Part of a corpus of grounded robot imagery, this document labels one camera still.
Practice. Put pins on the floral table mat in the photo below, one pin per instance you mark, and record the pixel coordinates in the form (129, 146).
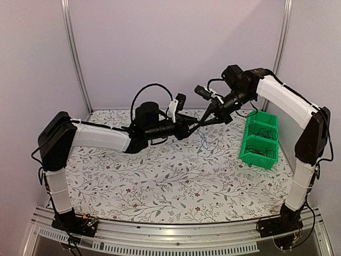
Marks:
(196, 180)

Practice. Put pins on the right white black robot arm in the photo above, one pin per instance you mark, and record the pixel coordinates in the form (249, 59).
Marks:
(314, 121)

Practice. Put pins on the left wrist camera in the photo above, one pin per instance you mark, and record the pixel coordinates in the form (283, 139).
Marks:
(175, 105)

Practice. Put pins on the aluminium front rail frame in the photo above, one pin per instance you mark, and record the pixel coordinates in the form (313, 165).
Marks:
(128, 238)

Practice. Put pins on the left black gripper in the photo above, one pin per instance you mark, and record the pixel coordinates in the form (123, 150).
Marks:
(183, 129)

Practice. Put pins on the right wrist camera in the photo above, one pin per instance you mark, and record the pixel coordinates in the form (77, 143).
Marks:
(208, 94)

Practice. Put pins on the green three-compartment bin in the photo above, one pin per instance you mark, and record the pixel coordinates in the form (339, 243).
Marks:
(260, 143)

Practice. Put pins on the aluminium corner post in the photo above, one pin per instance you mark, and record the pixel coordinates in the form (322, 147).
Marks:
(66, 13)
(283, 36)

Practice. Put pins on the right aluminium corner post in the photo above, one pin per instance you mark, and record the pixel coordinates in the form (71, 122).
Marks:
(283, 36)

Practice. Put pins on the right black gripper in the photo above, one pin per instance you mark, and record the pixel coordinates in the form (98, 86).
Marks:
(224, 117)

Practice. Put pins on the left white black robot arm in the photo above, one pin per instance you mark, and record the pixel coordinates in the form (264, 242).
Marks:
(63, 133)

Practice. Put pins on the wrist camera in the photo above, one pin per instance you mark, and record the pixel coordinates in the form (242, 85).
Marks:
(208, 94)
(175, 105)

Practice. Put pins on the left aluminium corner post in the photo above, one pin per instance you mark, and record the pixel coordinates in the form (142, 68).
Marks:
(66, 13)

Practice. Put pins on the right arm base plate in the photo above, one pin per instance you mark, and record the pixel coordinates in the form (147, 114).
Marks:
(289, 228)

